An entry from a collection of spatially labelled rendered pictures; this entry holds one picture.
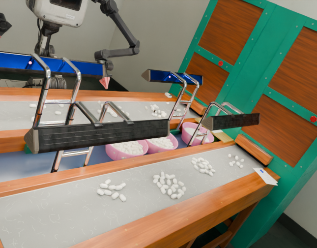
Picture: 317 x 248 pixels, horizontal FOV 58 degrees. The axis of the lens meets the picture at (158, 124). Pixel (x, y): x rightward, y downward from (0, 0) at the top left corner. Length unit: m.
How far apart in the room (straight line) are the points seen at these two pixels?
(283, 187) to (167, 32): 2.38
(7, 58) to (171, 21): 2.69
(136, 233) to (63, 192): 0.35
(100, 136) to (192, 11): 2.80
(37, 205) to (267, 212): 1.75
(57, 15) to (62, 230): 1.40
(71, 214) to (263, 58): 1.74
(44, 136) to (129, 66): 3.36
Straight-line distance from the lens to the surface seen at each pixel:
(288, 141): 2.27
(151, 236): 1.22
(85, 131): 1.01
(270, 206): 2.44
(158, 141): 1.88
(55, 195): 1.27
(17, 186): 1.24
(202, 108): 2.49
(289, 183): 2.30
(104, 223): 1.22
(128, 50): 2.35
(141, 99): 2.37
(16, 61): 1.43
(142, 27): 4.11
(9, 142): 1.50
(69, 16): 2.13
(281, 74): 2.28
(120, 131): 1.10
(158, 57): 3.88
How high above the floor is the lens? 1.62
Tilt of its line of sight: 24 degrees down
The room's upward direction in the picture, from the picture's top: 25 degrees clockwise
